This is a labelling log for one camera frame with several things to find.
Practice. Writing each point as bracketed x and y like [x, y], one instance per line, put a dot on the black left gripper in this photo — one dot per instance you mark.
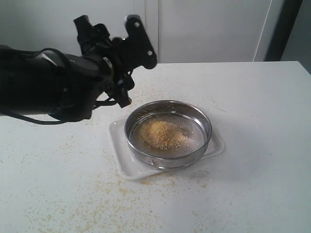
[96, 45]

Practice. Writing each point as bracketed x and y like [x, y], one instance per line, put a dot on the yellow grain pile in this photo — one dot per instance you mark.
[162, 135]

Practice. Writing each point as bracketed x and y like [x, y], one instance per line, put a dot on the round steel mesh sieve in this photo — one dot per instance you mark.
[192, 120]

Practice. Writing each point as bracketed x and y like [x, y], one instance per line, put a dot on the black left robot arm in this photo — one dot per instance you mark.
[68, 88]

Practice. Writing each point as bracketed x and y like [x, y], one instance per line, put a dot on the white cabinet doors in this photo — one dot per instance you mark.
[181, 31]

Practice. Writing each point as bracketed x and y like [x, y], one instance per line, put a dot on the white rectangular plastic tray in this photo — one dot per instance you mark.
[132, 169]

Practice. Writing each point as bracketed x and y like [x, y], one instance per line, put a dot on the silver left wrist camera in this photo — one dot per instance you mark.
[138, 50]

